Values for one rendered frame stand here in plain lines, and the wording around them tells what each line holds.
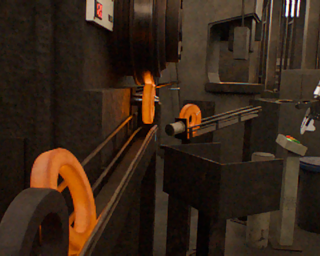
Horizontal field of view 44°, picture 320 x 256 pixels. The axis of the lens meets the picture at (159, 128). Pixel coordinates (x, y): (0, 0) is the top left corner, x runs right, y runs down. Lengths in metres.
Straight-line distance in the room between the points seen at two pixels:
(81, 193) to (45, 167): 0.14
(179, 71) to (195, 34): 0.42
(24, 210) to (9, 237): 0.03
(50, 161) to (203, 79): 3.61
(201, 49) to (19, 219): 3.85
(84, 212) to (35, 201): 0.30
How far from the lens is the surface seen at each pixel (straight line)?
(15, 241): 0.47
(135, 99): 1.55
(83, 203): 0.79
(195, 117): 2.06
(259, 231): 2.32
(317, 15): 10.55
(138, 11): 1.36
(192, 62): 4.25
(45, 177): 0.66
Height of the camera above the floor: 0.92
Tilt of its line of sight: 7 degrees down
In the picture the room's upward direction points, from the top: 2 degrees clockwise
